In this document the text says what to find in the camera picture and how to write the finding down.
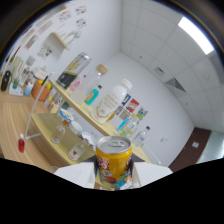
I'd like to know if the small light blue bottle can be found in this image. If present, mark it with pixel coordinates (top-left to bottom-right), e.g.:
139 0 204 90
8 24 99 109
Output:
116 113 134 134

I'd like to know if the yellow drink can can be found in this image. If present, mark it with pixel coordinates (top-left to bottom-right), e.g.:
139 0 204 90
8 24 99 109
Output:
95 135 133 191

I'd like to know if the wooden wall shelf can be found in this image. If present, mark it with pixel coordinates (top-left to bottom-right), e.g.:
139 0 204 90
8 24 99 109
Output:
43 31 71 56

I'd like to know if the large glass jar cork lid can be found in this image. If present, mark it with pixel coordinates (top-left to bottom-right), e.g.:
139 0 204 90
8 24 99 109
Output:
70 63 109 106

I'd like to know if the two-tier wooden shelf rack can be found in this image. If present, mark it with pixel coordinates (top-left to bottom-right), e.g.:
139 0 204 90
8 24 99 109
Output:
24 71 161 168

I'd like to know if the clear bottle blue cap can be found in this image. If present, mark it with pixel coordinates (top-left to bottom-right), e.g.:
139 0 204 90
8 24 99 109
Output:
132 125 151 148

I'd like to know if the black kettle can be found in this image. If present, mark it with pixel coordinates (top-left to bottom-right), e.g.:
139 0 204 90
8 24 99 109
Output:
0 70 13 92

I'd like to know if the red patterned bowl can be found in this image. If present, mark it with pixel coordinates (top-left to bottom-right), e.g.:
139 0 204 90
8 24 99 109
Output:
79 130 98 149

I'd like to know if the large white plastic bottle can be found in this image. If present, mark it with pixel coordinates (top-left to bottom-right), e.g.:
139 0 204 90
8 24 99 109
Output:
89 78 133 125

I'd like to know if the brown door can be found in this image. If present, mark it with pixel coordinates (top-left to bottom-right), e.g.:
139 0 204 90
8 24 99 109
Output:
168 127 212 173

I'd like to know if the small pink bottle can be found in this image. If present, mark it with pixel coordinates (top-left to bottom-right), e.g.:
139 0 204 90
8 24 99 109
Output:
68 74 87 94

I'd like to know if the small red liquid bottle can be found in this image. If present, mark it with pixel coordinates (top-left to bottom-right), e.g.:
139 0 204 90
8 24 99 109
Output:
17 133 26 154

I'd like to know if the black silver tall can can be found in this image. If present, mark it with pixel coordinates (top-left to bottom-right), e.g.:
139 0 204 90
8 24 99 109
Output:
55 51 92 90

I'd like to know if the white bowl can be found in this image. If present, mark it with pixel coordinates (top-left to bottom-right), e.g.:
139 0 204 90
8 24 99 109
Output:
68 120 84 136

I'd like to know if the blue rimmed bowl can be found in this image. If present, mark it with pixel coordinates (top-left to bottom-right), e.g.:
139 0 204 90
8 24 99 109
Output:
58 108 75 126

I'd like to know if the small teal bottle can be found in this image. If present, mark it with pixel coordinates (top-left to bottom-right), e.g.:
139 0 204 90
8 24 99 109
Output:
83 84 103 107

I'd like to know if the white tray with green cup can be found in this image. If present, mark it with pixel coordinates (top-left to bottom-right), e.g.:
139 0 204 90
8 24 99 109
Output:
8 78 24 97

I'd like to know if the ceiling light panel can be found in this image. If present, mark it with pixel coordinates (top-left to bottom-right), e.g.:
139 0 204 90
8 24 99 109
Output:
177 15 215 56

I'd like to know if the white cup blue band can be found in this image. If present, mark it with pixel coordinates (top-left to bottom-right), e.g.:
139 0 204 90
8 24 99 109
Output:
23 81 34 97

